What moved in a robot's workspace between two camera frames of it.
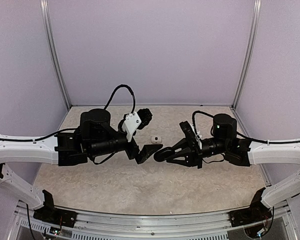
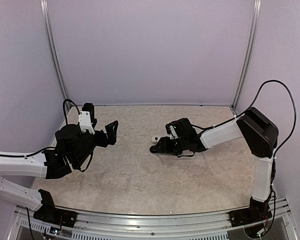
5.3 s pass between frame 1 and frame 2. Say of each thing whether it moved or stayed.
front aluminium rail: stayed
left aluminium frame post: stayed
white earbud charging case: stayed
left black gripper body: moved
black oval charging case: moved
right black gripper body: moved
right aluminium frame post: stayed
